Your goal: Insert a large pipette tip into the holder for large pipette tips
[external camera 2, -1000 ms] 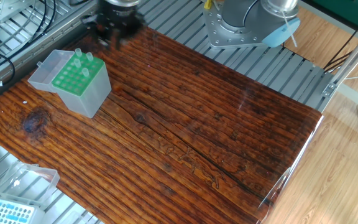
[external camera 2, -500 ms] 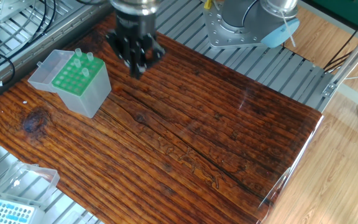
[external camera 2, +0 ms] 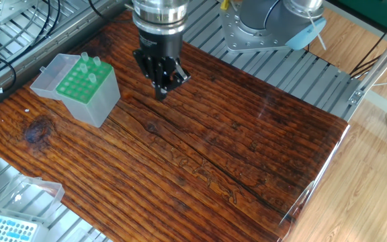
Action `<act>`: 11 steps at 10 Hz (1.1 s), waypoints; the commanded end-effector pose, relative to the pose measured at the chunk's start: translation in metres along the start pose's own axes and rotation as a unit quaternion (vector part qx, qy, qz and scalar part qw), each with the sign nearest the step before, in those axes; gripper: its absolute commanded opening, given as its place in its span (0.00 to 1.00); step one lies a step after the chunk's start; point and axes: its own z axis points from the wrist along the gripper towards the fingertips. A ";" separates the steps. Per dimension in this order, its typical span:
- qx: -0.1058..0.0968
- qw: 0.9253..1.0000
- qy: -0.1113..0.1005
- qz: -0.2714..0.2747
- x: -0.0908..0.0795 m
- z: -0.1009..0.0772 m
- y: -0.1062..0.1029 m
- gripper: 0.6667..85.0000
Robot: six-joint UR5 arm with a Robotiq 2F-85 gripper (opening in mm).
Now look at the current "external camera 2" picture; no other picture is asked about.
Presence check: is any silver perforated metal plate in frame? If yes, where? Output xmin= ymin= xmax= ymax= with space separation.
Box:
xmin=0 ymin=0 xmax=38 ymax=26

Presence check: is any small pipette tip box, clear lid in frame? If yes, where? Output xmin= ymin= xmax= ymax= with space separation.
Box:
xmin=0 ymin=173 xmax=66 ymax=242

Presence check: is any brown wooden board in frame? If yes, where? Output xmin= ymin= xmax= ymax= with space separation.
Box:
xmin=0 ymin=9 xmax=349 ymax=242

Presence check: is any green-topped large tip holder box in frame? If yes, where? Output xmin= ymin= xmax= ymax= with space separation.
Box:
xmin=30 ymin=52 xmax=122 ymax=129

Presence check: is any aluminium frame post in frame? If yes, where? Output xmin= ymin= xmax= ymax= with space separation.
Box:
xmin=347 ymin=19 xmax=387 ymax=106

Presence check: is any white cable tie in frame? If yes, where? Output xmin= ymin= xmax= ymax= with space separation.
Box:
xmin=306 ymin=11 xmax=328 ymax=51

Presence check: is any black cable pair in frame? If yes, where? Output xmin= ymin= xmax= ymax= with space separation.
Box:
xmin=28 ymin=0 xmax=62 ymax=48

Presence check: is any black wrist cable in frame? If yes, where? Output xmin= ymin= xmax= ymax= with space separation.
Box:
xmin=87 ymin=0 xmax=136 ymax=23

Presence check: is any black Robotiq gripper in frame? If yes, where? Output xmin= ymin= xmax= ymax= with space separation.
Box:
xmin=132 ymin=27 xmax=192 ymax=102

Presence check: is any thin black cable bundle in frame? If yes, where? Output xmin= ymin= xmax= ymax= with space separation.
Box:
xmin=349 ymin=6 xmax=387 ymax=78

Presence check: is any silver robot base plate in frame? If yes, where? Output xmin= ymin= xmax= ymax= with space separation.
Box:
xmin=218 ymin=8 xmax=295 ymax=53

